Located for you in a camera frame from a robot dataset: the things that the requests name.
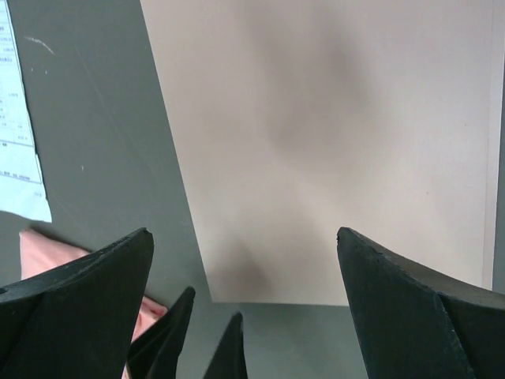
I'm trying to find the white table form sheet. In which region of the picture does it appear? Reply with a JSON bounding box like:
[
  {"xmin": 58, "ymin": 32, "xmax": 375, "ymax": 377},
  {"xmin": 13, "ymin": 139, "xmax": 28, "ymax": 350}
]
[{"xmin": 1, "ymin": 1, "xmax": 52, "ymax": 223}]

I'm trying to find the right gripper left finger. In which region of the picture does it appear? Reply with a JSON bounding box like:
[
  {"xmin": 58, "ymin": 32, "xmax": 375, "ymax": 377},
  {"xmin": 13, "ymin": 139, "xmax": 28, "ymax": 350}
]
[{"xmin": 1, "ymin": 228, "xmax": 154, "ymax": 378}]

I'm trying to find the pink folded cloth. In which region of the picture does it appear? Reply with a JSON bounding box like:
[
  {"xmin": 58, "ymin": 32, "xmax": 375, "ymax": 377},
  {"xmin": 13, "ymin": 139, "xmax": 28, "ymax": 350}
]
[{"xmin": 20, "ymin": 230, "xmax": 167, "ymax": 354}]

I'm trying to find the beige paper folder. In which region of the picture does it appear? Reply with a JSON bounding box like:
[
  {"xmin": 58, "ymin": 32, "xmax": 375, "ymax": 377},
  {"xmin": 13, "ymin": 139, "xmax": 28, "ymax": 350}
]
[{"xmin": 141, "ymin": 1, "xmax": 504, "ymax": 306}]

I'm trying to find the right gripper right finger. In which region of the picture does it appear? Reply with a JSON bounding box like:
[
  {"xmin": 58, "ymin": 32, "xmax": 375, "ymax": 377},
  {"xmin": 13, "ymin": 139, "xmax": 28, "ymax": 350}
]
[{"xmin": 337, "ymin": 227, "xmax": 504, "ymax": 378}]

